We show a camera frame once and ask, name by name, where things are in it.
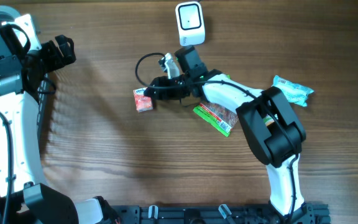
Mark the white barcode scanner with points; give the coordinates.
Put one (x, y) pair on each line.
(190, 23)

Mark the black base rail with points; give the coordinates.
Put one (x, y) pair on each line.
(257, 213)

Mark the green instant noodle cup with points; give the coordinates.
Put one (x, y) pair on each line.
(268, 120)

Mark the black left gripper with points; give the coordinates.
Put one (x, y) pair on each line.
(68, 50)

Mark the red snack packet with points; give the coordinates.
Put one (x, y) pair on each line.
(142, 102)

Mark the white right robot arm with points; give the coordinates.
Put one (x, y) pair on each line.
(272, 129)

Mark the light blue snack packet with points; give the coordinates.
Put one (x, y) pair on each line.
(294, 93)

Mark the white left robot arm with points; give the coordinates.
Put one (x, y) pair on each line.
(25, 196)

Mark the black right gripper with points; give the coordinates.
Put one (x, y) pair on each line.
(166, 94)

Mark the green snack bag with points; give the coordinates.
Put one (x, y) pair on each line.
(211, 110)

